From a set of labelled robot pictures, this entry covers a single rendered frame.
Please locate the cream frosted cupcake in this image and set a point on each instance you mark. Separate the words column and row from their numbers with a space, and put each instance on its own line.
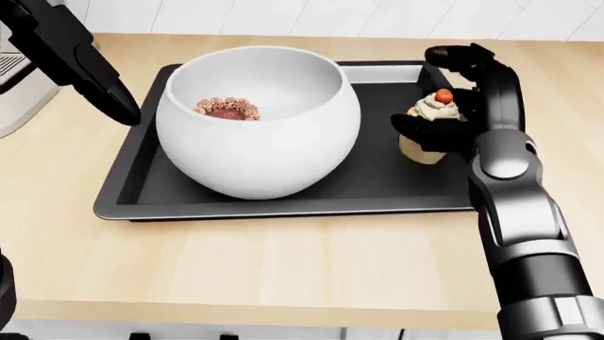
column 431, row 117

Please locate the black rectangular tray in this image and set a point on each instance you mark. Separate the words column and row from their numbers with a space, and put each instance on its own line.
column 283, row 202

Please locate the brown cake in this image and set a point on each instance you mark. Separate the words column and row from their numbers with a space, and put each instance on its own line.
column 229, row 108

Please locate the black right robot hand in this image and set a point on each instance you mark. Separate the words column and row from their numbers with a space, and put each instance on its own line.
column 495, row 92

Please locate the white round bowl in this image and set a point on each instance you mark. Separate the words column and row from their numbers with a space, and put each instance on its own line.
column 257, row 122

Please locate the white silver appliance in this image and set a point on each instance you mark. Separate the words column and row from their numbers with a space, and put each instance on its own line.
column 21, row 92

